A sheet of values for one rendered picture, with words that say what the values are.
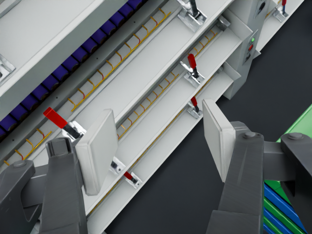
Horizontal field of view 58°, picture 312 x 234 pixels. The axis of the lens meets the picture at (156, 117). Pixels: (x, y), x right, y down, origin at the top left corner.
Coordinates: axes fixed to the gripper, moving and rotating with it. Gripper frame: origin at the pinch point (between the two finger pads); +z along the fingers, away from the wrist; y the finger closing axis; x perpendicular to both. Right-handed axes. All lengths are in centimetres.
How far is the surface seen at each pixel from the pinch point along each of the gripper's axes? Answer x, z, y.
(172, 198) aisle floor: -45, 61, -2
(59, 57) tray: 5.2, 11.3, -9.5
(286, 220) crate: -33, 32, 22
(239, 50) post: 0, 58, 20
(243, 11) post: 9, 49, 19
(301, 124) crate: -9.9, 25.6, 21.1
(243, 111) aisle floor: -23, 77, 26
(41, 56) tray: 5.5, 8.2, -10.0
